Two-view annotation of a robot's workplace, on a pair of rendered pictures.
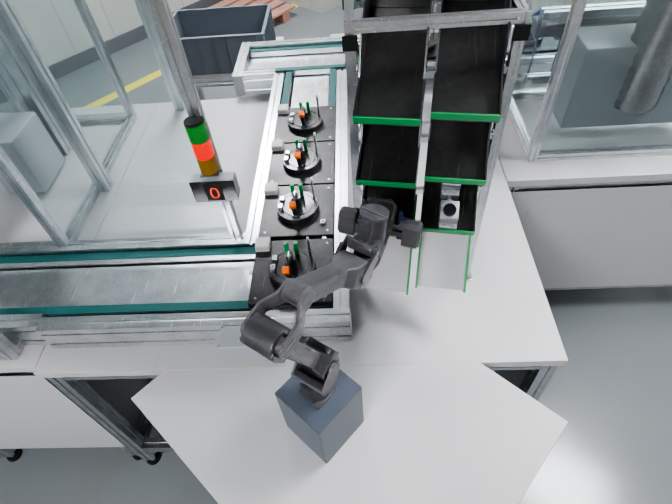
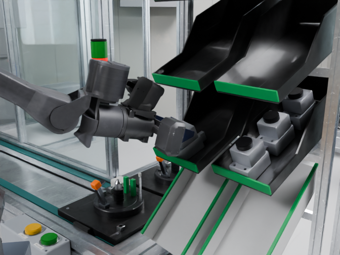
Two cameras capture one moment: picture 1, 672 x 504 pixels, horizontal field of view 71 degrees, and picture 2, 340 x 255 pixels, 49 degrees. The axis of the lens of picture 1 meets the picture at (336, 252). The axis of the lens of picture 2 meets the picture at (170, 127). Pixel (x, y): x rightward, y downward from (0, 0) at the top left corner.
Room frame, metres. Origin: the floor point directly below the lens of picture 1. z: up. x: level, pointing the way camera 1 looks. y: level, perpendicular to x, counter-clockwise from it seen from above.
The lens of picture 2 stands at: (0.18, -0.52, 1.48)
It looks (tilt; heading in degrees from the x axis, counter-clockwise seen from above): 16 degrees down; 34
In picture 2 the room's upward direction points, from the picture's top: straight up
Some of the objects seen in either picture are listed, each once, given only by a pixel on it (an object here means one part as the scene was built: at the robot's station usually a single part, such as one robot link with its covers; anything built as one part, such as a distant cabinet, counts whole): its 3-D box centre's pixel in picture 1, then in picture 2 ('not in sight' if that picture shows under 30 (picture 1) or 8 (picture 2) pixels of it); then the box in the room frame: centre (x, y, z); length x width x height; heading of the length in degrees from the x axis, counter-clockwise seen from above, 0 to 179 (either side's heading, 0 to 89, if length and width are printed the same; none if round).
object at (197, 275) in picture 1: (200, 278); (64, 192); (0.93, 0.43, 0.91); 0.84 x 0.28 x 0.10; 85
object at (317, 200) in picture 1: (296, 199); (175, 165); (1.14, 0.11, 1.01); 0.24 x 0.24 x 0.13; 85
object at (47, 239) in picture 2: not in sight; (49, 240); (0.67, 0.17, 0.96); 0.04 x 0.04 x 0.02
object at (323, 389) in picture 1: (313, 369); not in sight; (0.46, 0.07, 1.15); 0.09 x 0.07 x 0.06; 51
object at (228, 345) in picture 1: (258, 340); (34, 241); (0.68, 0.24, 0.93); 0.21 x 0.07 x 0.06; 85
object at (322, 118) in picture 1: (304, 114); not in sight; (1.63, 0.07, 1.01); 0.24 x 0.24 x 0.13; 85
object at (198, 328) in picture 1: (196, 326); (18, 213); (0.76, 0.42, 0.91); 0.89 x 0.06 x 0.11; 85
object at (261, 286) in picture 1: (293, 271); (119, 209); (0.88, 0.13, 0.96); 0.24 x 0.24 x 0.02; 85
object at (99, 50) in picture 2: (196, 130); (99, 49); (1.02, 0.31, 1.39); 0.05 x 0.05 x 0.05
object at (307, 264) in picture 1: (292, 267); (119, 202); (0.88, 0.13, 0.98); 0.14 x 0.14 x 0.02
